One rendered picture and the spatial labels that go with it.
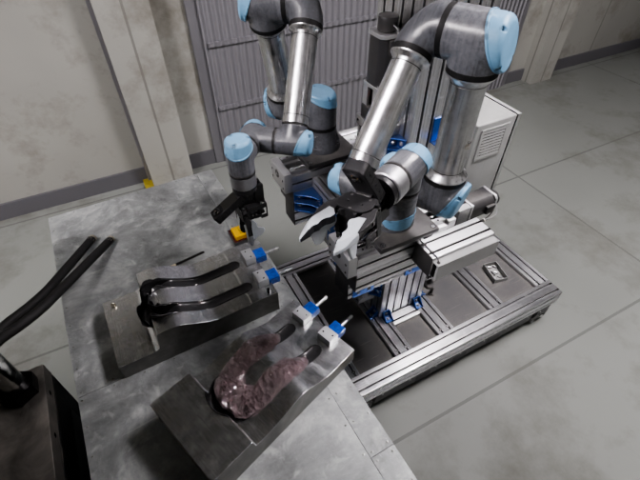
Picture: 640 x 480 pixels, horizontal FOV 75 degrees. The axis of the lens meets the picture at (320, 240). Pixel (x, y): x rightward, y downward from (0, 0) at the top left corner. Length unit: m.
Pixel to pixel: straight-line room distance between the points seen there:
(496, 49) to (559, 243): 2.30
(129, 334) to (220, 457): 0.50
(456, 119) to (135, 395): 1.13
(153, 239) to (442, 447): 1.51
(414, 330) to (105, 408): 1.37
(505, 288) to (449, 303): 0.33
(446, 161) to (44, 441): 1.29
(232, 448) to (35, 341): 1.80
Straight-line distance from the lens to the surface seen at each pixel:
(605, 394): 2.55
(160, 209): 1.89
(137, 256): 1.71
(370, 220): 0.72
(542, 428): 2.32
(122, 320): 1.45
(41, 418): 1.47
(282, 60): 1.48
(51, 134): 3.31
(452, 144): 1.11
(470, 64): 1.01
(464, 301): 2.30
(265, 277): 1.36
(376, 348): 2.04
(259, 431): 1.16
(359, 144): 0.99
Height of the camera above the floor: 1.95
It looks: 45 degrees down
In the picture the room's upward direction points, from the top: straight up
